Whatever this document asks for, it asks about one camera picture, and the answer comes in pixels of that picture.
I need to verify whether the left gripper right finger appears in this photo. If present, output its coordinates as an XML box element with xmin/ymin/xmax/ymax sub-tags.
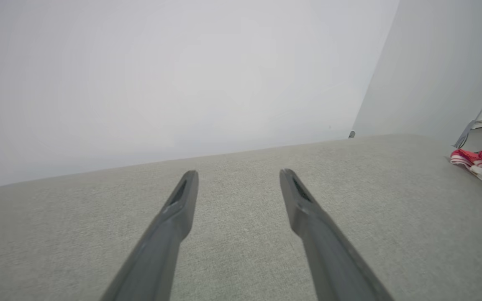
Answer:
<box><xmin>279</xmin><ymin>168</ymin><xmax>395</xmax><ymax>301</ymax></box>

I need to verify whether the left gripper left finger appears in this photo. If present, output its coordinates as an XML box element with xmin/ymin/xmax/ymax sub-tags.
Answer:
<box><xmin>100</xmin><ymin>169</ymin><xmax>200</xmax><ymax>301</ymax></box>

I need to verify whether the metal stand with cables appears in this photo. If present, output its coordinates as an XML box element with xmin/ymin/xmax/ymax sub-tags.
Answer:
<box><xmin>454</xmin><ymin>67</ymin><xmax>482</xmax><ymax>149</ymax></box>

